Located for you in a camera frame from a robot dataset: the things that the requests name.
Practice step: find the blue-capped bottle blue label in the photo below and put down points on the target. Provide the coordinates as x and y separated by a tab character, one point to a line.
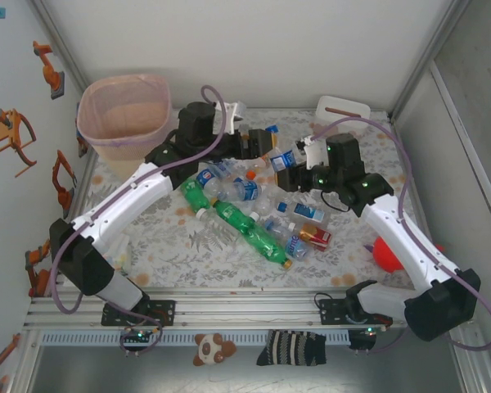
285	159

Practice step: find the clear bottle orange label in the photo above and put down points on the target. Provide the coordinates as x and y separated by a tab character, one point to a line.
250	175

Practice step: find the blue-capped bottle white-blue label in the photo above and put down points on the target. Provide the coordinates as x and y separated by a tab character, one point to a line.
304	211

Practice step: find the clear bottle striped label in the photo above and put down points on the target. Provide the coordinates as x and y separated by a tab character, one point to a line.
223	168

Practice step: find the large clear bottle blue label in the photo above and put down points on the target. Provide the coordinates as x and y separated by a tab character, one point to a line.
295	245

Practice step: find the clear bottle white cap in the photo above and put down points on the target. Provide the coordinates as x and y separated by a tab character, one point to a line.
201	213

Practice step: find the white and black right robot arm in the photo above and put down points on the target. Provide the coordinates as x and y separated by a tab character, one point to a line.
409	241

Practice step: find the pink bin liner bag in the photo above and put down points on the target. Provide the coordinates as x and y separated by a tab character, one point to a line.
122	110

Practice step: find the beige ribbed waste bin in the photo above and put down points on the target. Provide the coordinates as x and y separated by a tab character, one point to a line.
118	157

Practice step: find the clear bottle round logo label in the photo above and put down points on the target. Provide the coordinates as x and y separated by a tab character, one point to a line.
205	177

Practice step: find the white tissue box pink base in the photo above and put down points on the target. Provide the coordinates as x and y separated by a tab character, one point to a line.
331	102

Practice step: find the green plastic soda bottle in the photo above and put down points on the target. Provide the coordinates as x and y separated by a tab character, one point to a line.
194	194

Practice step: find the red plastic object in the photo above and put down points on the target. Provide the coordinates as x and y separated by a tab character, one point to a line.
384	256

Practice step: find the bag of colourful candies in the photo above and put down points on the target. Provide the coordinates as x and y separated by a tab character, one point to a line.
122	254

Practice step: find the black and white striped sock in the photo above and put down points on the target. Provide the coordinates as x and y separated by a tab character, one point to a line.
290	348

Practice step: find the brown and white panda plush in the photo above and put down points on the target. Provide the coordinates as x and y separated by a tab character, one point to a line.
208	350

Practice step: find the aluminium corner post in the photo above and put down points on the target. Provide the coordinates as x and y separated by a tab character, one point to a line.
61	45
429	61

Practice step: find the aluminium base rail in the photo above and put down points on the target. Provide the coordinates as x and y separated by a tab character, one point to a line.
249	311

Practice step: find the orange gripper wall sticker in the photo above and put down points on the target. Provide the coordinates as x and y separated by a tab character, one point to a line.
8	131

